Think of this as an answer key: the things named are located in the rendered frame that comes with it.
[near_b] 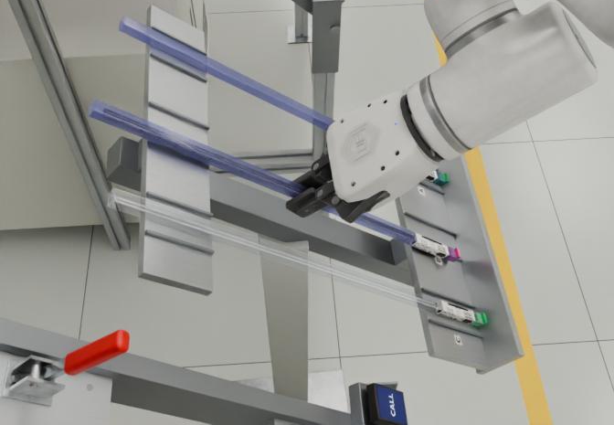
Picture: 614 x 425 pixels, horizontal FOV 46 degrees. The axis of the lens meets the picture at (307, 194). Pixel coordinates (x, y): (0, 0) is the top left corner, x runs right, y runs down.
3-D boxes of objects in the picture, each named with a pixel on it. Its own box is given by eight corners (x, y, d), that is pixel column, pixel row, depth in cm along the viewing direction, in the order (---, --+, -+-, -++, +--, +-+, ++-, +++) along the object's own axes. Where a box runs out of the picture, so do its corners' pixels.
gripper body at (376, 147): (403, 66, 71) (316, 121, 76) (424, 144, 65) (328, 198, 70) (441, 101, 76) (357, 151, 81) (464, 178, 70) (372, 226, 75)
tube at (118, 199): (475, 317, 90) (482, 313, 90) (478, 327, 90) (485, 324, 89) (108, 194, 61) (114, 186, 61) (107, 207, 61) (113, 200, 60)
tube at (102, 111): (449, 253, 94) (456, 249, 93) (452, 262, 93) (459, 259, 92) (89, 105, 65) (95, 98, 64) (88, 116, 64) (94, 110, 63)
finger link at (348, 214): (396, 156, 71) (357, 147, 75) (363, 227, 70) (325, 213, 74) (403, 162, 72) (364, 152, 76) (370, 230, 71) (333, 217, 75)
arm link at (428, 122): (419, 55, 69) (394, 71, 71) (439, 123, 64) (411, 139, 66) (461, 97, 75) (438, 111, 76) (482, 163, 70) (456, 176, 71)
